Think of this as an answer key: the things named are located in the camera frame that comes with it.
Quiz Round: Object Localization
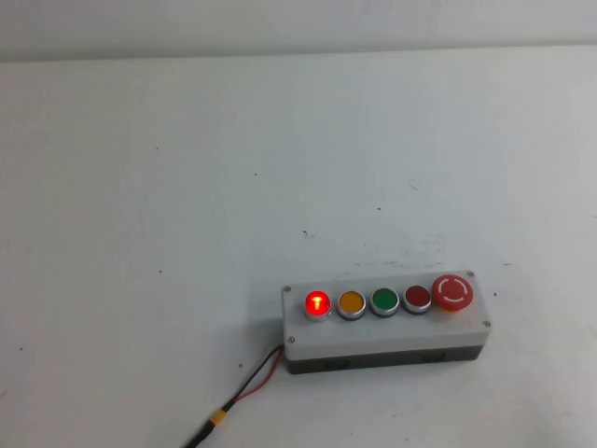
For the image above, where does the yellow push button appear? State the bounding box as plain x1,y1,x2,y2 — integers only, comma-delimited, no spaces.
337,290,367,322

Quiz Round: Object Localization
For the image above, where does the green push button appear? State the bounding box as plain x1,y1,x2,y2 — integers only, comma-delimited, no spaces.
369,287,400,318

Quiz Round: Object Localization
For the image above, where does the grey push-button control box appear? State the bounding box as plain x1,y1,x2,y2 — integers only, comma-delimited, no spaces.
281,269,492,376

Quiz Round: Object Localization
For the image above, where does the dark red push button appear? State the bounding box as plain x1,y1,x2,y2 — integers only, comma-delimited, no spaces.
402,285,433,315

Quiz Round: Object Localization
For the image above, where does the red emergency stop mushroom button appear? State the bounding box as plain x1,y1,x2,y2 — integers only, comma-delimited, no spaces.
431,274,475,314

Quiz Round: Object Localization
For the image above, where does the red indicator lamp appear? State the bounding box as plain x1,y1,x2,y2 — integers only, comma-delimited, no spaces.
304,290,333,324

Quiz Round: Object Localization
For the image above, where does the thin black wire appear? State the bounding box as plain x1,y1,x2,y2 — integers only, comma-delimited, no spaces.
222,344,284,413

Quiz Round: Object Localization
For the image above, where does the thin red wire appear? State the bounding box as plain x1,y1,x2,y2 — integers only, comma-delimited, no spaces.
228,346,285,408

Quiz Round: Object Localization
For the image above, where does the black sleeved cable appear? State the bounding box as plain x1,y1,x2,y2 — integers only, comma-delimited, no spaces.
183,419,215,448

